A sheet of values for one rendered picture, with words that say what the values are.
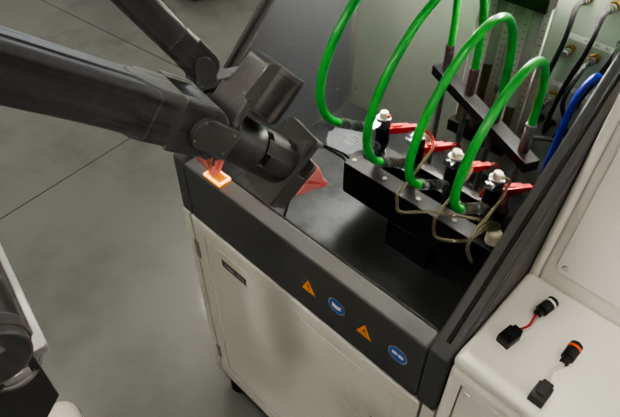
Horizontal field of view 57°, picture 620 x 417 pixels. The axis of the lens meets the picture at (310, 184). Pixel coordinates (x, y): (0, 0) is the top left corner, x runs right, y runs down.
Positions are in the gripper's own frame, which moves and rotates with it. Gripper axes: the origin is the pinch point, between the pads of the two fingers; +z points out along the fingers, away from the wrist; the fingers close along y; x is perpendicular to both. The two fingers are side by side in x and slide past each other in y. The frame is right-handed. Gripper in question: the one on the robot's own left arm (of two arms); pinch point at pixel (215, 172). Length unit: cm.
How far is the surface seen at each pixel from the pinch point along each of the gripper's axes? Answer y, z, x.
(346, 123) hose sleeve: -22.8, -17.8, -12.2
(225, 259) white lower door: -1.7, 24.6, 1.7
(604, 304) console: -69, -3, -21
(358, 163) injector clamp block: -19.7, -1.5, -20.6
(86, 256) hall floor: 88, 97, 5
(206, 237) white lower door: 4.8, 22.2, 1.7
